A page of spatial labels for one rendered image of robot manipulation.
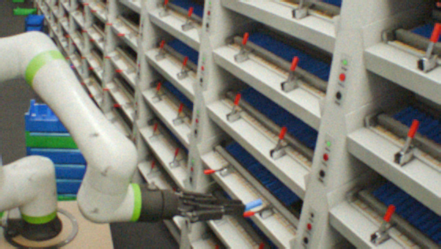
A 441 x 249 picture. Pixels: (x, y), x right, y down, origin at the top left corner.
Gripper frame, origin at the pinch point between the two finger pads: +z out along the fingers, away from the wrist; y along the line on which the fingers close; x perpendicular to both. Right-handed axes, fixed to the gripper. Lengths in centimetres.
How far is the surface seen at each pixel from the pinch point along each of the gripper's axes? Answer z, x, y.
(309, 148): 20.4, -17.5, 2.7
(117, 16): 8, -13, 188
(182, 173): 19, 27, 71
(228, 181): 15.9, 8.0, 29.9
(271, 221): 17.9, 7.1, 4.5
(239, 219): 23.7, 21.8, 28.4
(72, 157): -19, 43, 108
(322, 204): 13.5, -11.4, -17.2
